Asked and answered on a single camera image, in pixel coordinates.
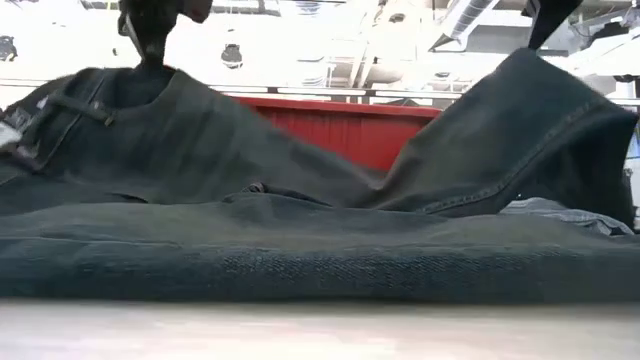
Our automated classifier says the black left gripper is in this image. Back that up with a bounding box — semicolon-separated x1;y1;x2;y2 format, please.
117;0;215;70

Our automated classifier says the dark teal garment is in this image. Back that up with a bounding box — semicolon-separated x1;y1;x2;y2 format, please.
0;47;640;305

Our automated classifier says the red plastic bin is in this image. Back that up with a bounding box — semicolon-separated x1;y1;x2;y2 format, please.
231;95;444;174

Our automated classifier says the dark ceiling fixture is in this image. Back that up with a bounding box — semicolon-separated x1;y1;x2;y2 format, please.
0;35;19;64

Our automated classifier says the LED light bar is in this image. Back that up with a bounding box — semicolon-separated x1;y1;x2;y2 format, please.
0;77;467;102

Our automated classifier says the silver smooth ventilation duct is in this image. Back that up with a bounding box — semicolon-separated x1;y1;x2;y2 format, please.
428;0;502;52

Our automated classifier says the black overhead camera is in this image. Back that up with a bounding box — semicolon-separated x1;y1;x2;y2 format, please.
220;43;246;71

